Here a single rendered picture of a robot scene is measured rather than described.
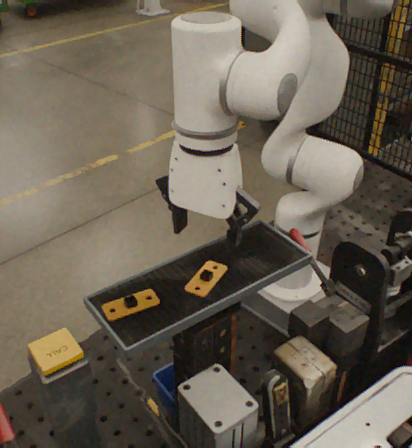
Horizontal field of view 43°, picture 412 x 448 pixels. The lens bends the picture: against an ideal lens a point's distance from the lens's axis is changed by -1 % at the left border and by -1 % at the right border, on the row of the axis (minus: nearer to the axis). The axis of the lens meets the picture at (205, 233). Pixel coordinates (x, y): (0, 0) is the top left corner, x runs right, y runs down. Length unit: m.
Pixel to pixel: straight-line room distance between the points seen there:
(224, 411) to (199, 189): 0.31
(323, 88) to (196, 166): 0.45
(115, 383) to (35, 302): 1.38
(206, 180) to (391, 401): 0.48
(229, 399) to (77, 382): 0.22
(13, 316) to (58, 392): 1.82
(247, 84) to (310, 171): 0.58
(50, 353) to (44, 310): 1.81
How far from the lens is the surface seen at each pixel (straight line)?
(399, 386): 0.97
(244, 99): 0.62
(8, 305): 2.67
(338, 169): 1.16
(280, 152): 1.19
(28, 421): 1.30
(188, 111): 0.67
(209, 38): 0.63
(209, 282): 0.85
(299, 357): 0.86
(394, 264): 0.95
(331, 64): 1.08
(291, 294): 1.40
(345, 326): 0.93
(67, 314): 2.54
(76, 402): 0.83
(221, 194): 0.72
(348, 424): 0.90
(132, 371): 1.33
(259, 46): 3.86
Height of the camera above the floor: 1.72
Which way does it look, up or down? 36 degrees down
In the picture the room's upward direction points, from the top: straight up
